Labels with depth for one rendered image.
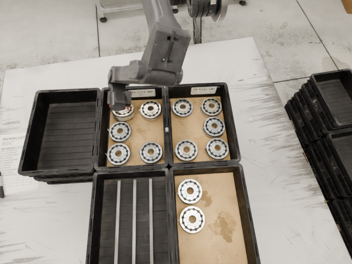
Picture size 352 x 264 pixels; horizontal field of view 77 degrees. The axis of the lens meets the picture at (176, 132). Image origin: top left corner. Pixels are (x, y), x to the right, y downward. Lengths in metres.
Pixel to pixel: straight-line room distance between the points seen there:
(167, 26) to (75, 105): 0.85
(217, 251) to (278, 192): 0.44
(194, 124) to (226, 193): 0.35
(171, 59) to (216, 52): 1.08
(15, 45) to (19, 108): 1.58
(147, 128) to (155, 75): 0.61
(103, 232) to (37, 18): 2.68
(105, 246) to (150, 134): 0.50
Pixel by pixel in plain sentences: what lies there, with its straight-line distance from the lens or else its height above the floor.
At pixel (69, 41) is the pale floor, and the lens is 2.82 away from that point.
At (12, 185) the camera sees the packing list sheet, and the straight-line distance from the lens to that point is 1.36.
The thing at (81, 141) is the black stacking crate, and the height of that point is 0.83.
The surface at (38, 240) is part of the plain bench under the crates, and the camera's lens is 1.25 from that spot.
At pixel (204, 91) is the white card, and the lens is 1.12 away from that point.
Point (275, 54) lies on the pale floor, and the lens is 2.71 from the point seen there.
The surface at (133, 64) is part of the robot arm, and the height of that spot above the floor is 1.42.
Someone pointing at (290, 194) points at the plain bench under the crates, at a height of 0.70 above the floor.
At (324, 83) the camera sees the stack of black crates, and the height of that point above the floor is 0.49.
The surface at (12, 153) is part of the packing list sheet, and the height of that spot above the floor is 0.70.
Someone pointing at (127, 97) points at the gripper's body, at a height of 0.97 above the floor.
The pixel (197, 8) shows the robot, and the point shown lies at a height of 1.14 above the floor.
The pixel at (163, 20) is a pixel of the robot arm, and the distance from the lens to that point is 0.49.
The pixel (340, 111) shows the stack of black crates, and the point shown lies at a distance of 1.89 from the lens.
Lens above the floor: 1.80
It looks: 66 degrees down
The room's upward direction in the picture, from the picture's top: 2 degrees clockwise
